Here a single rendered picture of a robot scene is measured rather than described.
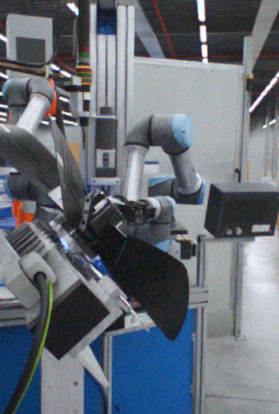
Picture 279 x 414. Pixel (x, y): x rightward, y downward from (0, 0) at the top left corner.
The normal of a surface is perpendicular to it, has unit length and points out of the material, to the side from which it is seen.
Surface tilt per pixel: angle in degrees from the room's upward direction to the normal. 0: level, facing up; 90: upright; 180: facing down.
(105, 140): 90
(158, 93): 90
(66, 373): 90
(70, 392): 90
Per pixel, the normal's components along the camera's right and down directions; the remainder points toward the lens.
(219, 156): 0.31, 0.11
